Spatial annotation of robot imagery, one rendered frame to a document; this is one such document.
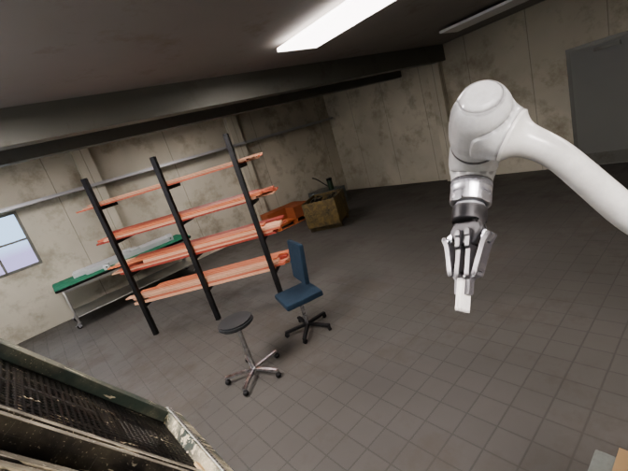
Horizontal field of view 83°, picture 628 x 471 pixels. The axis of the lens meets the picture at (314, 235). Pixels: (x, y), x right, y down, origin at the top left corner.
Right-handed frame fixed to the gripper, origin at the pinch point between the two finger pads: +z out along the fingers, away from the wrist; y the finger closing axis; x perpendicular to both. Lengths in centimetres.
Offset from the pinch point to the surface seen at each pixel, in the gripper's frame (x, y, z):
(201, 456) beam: -14, -118, 74
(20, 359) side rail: -92, -141, 46
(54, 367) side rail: -79, -145, 49
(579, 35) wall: 508, -220, -560
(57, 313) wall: -160, -817, 73
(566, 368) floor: 226, -96, 7
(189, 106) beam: -54, -383, -224
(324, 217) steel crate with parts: 277, -608, -225
